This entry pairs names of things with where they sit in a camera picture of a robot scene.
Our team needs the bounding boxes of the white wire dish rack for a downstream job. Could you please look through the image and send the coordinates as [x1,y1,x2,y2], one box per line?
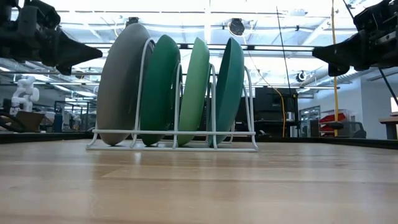
[86,37,259,152]

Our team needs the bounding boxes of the grey plate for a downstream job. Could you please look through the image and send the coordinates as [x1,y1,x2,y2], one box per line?
[96,22,155,146]

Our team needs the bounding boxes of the brown cardboard box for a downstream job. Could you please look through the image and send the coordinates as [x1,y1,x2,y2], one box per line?
[14,111,46,133]

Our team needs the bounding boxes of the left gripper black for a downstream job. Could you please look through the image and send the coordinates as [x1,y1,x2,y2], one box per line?
[0,29,103,76]

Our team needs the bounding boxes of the wooden side table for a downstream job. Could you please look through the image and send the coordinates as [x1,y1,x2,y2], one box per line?
[378,116,398,140]

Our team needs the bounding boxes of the dark green plate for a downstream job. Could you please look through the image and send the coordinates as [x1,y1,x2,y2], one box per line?
[139,34,183,146]

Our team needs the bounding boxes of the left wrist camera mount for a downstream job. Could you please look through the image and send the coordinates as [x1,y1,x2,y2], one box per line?
[0,0,62,30]

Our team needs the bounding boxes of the thin black hanging cable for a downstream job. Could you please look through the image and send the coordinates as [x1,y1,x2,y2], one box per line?
[275,6,293,97]

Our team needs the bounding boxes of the black diagonal cable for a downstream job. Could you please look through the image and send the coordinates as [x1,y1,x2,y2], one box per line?
[341,0,398,108]

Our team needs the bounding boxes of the yellow power cable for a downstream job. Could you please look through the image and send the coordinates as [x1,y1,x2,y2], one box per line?
[242,34,286,138]

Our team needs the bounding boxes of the teal plate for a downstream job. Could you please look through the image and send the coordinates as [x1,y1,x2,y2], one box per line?
[208,37,246,147]

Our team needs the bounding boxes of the black equipment cabinet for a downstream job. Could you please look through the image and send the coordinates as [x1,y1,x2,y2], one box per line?
[253,86,300,138]

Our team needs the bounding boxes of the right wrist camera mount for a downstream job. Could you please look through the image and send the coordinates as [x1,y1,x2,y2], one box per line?
[353,0,398,32]

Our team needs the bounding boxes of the red storage bins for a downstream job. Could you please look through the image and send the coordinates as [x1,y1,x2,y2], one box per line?
[319,112,348,133]

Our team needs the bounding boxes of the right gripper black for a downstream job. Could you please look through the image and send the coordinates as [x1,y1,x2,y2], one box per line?
[312,29,398,77]

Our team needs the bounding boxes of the light green plate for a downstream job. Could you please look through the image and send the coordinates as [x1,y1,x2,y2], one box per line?
[177,36,212,146]

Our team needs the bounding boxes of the blue bottle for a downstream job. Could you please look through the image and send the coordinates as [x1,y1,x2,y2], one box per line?
[53,112,63,133]

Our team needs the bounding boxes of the yellow hanging pole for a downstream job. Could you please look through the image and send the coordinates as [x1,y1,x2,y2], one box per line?
[330,0,340,138]

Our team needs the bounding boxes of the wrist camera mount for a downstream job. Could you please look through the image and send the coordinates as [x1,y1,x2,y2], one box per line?
[353,0,398,32]
[0,0,62,30]

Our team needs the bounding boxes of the black office chair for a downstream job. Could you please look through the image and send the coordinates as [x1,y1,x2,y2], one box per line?
[328,120,367,139]

